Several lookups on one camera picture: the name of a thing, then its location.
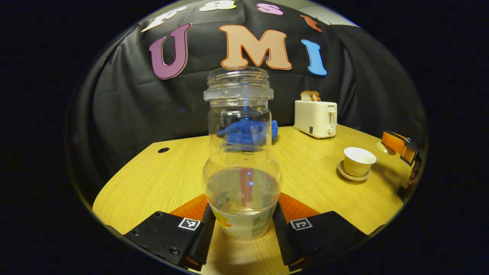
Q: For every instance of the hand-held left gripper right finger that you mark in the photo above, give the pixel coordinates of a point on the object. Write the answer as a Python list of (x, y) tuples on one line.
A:
[(282, 240)]

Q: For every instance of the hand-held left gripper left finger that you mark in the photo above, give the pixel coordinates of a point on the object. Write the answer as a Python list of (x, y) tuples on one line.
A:
[(204, 240)]

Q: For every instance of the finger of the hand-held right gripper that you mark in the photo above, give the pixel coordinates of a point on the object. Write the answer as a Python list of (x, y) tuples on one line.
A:
[(395, 142), (409, 156)]

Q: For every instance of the cream ceramic teacup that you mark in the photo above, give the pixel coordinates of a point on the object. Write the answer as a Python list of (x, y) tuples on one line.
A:
[(357, 164)]

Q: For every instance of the clear glass water bottle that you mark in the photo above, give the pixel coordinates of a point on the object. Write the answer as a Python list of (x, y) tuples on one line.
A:
[(240, 191)]

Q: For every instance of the cream ceramic saucer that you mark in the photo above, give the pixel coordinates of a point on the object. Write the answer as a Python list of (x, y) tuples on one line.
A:
[(353, 178)]

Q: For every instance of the white toaster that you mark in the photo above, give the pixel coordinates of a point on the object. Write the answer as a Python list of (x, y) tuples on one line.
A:
[(313, 118)]

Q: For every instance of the toasted bread slice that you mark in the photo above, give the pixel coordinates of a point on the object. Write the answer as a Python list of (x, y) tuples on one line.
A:
[(317, 97), (306, 96)]

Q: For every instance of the blue towel cloth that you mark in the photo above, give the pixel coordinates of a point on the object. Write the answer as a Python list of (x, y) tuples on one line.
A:
[(274, 131)]

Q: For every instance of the black backdrop cloth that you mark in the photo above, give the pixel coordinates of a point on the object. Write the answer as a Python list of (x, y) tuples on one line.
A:
[(126, 114)]

